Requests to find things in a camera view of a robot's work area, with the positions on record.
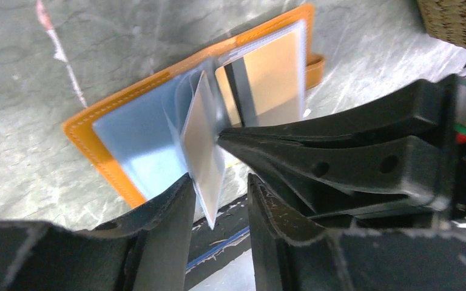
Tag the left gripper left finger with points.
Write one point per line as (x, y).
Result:
(144, 249)

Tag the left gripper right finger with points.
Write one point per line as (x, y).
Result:
(291, 252)

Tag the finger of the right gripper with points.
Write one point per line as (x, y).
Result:
(398, 177)

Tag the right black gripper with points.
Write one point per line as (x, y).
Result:
(418, 109)

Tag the brown woven divided tray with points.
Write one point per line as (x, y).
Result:
(445, 20)

